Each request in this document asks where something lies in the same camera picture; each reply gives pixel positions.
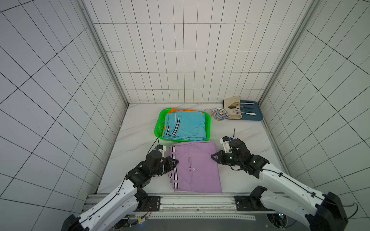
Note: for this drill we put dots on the clear glass cup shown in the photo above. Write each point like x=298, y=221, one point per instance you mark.
x=209, y=112

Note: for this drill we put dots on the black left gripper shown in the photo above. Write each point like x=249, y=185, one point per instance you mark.
x=168, y=160

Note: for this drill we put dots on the orange pants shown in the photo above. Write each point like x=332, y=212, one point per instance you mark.
x=177, y=109

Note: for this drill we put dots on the teal striped pants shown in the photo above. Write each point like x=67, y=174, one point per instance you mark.
x=185, y=125

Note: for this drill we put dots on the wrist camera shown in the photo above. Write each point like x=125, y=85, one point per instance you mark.
x=161, y=148
x=225, y=143

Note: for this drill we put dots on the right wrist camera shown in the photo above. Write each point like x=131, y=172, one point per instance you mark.
x=225, y=143

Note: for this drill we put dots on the green plastic basket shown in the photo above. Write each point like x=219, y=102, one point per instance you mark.
x=158, y=131

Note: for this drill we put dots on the patterned ceramic bowl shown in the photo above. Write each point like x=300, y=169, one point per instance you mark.
x=220, y=114

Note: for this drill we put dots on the purple pants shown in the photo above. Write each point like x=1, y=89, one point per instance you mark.
x=196, y=171

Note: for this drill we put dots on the dark teal tray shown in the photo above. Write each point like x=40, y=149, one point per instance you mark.
x=252, y=109

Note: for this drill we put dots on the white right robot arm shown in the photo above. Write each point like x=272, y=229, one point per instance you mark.
x=330, y=214

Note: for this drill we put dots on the beige cutlery holder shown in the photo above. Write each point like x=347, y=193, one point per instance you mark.
x=234, y=114

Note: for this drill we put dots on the aluminium mounting rail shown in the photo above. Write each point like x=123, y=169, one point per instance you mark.
x=196, y=203

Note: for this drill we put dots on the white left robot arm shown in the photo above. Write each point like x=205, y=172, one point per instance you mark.
x=125, y=199

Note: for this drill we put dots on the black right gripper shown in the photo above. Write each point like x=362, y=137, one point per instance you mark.
x=224, y=157

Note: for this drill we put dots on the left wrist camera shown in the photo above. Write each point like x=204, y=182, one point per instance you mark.
x=161, y=148

